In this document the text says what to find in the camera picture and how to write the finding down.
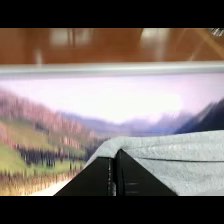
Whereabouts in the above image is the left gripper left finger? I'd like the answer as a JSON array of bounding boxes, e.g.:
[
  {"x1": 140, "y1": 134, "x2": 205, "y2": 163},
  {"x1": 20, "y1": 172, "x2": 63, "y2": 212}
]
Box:
[{"x1": 54, "y1": 156, "x2": 116, "y2": 197}]

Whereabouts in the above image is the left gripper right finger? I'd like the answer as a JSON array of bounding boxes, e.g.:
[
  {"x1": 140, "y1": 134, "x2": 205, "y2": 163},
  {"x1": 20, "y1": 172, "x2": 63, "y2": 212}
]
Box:
[{"x1": 115, "y1": 148, "x2": 178, "y2": 197}]

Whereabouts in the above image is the grey garment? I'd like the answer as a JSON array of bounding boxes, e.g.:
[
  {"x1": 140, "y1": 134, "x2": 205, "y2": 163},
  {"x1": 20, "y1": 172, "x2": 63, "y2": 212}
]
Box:
[{"x1": 84, "y1": 129, "x2": 224, "y2": 197}]

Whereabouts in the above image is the silver frame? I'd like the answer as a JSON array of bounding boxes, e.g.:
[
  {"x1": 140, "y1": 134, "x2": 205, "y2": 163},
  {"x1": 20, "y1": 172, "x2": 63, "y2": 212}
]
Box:
[{"x1": 0, "y1": 60, "x2": 224, "y2": 80}]

